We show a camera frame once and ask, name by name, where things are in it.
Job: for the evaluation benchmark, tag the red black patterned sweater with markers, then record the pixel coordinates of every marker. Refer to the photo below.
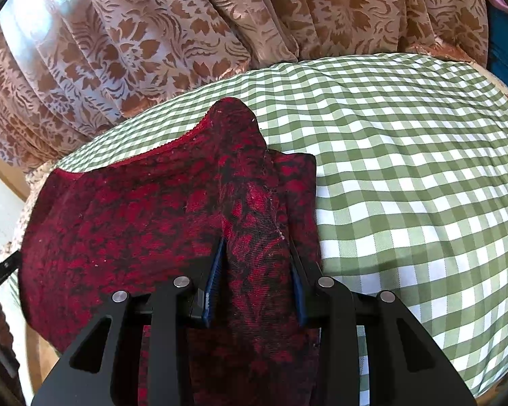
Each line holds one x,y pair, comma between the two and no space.
152,220

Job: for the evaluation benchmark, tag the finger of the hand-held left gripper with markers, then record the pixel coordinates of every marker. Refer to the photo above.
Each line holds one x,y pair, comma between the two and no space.
0,270

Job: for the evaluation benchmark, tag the green white checked cloth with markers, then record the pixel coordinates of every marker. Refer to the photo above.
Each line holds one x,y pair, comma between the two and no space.
406,177

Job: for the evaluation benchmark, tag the brown floral curtain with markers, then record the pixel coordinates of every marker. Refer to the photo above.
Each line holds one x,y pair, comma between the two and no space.
152,29

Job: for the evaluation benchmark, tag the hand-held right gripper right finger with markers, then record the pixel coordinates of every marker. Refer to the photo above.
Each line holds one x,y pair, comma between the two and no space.
298,292

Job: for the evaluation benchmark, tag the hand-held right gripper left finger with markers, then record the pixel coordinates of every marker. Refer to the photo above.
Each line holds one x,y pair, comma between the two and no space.
215,279

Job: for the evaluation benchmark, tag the blue bag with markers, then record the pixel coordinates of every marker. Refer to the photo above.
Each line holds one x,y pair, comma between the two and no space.
506,50

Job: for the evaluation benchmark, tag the white floral cloth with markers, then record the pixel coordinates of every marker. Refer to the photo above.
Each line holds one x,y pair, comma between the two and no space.
34,194

